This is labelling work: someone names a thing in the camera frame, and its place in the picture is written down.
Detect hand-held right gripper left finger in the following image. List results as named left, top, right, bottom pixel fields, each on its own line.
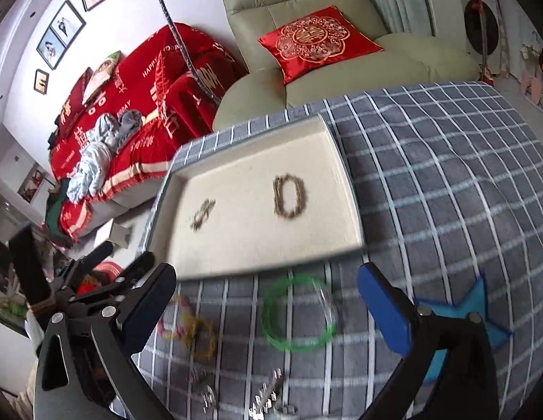
left=33, top=262, right=178, bottom=420

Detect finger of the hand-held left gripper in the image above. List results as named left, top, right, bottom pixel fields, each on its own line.
left=72, top=251, right=156, bottom=305
left=57, top=243, right=115, bottom=285

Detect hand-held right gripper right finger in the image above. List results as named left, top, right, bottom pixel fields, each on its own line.
left=357, top=262, right=502, bottom=420

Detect pink and yellow beaded bracelet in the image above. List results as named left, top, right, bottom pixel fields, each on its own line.
left=158, top=295, right=197, bottom=344

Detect yellow cord bracelet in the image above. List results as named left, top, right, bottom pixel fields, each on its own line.
left=185, top=316, right=218, bottom=359

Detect small silver brooch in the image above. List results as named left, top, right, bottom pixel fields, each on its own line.
left=199, top=385, right=220, bottom=414

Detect green translucent bangle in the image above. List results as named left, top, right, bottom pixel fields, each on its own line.
left=260, top=273, right=342, bottom=353

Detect long silver hair clip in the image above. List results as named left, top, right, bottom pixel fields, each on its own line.
left=247, top=370, right=290, bottom=420

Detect beige tray with grey rim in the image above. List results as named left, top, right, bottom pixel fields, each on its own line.
left=140, top=113, right=366, bottom=281

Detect red round object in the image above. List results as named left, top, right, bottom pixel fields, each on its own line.
left=76, top=260, right=125, bottom=296

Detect white box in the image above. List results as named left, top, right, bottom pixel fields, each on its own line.
left=109, top=223, right=134, bottom=250

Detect green clothes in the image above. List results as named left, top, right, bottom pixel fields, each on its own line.
left=44, top=184, right=75, bottom=246

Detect grey sofa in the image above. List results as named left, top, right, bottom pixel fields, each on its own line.
left=79, top=170, right=167, bottom=232

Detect blue star sticker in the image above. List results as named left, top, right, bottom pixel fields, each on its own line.
left=414, top=271, right=513, bottom=386

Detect small metal hair clip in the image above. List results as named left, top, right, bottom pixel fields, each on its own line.
left=189, top=198, right=216, bottom=231

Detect pile of grey clothes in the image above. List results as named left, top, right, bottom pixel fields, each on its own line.
left=67, top=111, right=143, bottom=204

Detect grey checked tablecloth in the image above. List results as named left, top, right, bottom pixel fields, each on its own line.
left=109, top=81, right=543, bottom=420

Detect red printed blanket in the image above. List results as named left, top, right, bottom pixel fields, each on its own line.
left=48, top=22, right=248, bottom=241

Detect printed pillow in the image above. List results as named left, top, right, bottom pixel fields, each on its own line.
left=81, top=50, right=123, bottom=106

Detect flexible gooseneck phone holder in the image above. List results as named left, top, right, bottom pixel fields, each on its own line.
left=153, top=0, right=222, bottom=108

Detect pink rocking horse toy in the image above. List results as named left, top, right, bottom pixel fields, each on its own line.
left=519, top=44, right=543, bottom=112

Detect red embroidered cushion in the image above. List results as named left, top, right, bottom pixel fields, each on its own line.
left=257, top=5, right=384, bottom=85

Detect white washing machine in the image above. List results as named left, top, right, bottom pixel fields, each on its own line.
left=453, top=0, right=502, bottom=60

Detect pale green armchair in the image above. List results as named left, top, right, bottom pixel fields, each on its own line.
left=212, top=0, right=480, bottom=132

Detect wall poster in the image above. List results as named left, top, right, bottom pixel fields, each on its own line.
left=18, top=162, right=49, bottom=204

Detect braided brown hair tie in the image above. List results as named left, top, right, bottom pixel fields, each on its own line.
left=271, top=173, right=308, bottom=219

